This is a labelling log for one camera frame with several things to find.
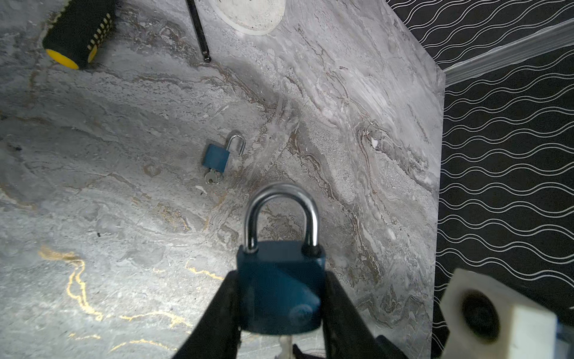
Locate black yellow screwdriver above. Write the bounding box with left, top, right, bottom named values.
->
left=42, top=0, right=116, bottom=70

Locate white tape roll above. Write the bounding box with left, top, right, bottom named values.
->
left=209, top=0, right=286, bottom=36

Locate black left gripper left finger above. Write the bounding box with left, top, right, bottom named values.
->
left=173, top=271, right=241, bottom=358

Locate small blue padlock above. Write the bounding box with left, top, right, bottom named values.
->
left=202, top=133, right=246, bottom=174

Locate black hex key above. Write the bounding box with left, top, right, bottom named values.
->
left=186, top=0, right=212, bottom=63

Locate large blue padlock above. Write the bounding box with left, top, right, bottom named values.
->
left=236, top=183, right=326, bottom=336

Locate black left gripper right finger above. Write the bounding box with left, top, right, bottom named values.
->
left=321, top=271, right=390, bottom=358

